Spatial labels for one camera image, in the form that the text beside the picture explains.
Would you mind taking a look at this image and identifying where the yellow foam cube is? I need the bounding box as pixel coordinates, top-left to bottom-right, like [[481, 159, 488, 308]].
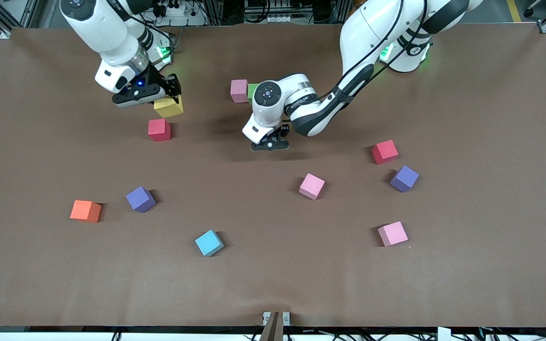
[[153, 95, 184, 118]]

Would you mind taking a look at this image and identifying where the pink foam cube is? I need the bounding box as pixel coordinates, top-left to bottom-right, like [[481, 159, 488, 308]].
[[299, 173, 326, 200], [378, 221, 409, 247], [230, 79, 250, 104]]

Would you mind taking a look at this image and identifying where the red foam cube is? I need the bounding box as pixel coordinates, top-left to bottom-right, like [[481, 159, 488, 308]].
[[148, 118, 172, 142], [372, 140, 400, 165]]

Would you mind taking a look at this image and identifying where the white power strip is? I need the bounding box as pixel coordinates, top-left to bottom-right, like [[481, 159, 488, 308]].
[[152, 0, 194, 18]]

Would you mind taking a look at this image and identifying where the purple foam cube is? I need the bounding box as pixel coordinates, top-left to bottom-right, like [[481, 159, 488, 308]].
[[390, 165, 420, 193], [126, 186, 156, 213]]

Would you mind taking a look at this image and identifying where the metal equipment rack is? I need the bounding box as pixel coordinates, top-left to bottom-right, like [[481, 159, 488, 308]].
[[244, 0, 293, 24]]

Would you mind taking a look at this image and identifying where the blue foam cube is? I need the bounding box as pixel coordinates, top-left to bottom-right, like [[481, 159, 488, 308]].
[[195, 230, 225, 257]]

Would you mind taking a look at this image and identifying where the orange foam cube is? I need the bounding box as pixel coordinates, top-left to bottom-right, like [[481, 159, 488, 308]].
[[70, 200, 102, 223]]

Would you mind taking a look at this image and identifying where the brown paper table cover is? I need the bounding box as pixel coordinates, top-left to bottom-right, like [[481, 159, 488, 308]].
[[0, 23, 546, 328]]

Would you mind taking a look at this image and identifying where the small metal bracket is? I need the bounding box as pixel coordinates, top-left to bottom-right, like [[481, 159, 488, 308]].
[[263, 311, 291, 326]]

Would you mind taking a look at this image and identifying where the grey camera support post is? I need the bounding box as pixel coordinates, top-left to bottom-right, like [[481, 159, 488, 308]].
[[259, 311, 284, 341]]

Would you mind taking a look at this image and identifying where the white table edge rail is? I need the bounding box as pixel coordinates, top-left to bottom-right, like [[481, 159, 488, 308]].
[[0, 326, 546, 341]]

